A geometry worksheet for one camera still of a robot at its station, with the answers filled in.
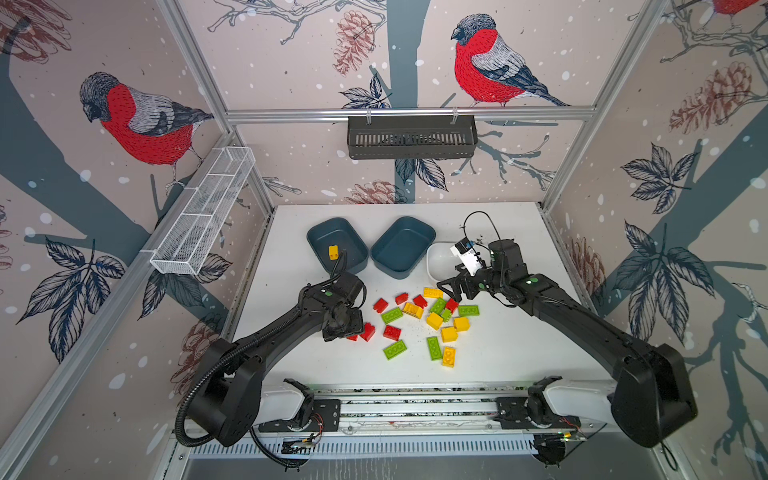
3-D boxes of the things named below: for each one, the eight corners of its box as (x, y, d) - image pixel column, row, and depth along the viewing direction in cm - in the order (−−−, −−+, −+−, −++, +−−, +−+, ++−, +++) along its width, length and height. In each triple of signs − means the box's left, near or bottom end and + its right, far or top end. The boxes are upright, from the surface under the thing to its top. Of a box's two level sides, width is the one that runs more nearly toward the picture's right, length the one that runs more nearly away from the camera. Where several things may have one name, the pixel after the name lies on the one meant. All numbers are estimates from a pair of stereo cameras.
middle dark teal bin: (364, 263, 106) (363, 253, 102) (402, 221, 120) (402, 210, 115) (405, 287, 100) (406, 277, 95) (440, 240, 113) (442, 229, 109)
